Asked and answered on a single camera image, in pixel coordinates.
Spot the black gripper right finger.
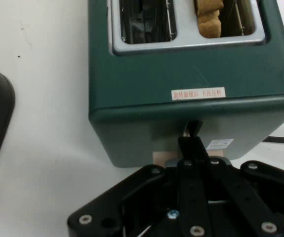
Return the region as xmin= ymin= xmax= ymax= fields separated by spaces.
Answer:
xmin=206 ymin=157 xmax=284 ymax=237

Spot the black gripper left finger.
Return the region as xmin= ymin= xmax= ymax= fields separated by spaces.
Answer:
xmin=67 ymin=135 xmax=214 ymax=237

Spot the dark green toaster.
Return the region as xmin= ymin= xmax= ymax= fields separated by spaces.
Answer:
xmin=87 ymin=0 xmax=284 ymax=169

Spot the toasted bread slice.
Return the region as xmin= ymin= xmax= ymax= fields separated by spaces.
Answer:
xmin=194 ymin=0 xmax=224 ymax=40

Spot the black toaster power cable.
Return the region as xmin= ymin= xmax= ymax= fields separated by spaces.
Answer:
xmin=262 ymin=136 xmax=284 ymax=144

